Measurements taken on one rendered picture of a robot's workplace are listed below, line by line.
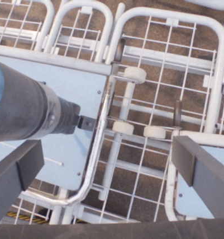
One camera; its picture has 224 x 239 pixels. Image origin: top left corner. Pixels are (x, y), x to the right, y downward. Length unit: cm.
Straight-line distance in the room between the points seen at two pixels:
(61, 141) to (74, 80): 18
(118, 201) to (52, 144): 66
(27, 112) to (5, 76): 4
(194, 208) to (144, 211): 58
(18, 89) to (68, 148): 33
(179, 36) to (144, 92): 44
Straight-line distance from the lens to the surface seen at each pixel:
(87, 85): 50
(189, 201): 55
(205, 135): 54
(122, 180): 105
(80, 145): 49
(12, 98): 19
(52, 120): 25
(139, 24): 131
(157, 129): 49
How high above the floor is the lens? 103
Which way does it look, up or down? 79 degrees down
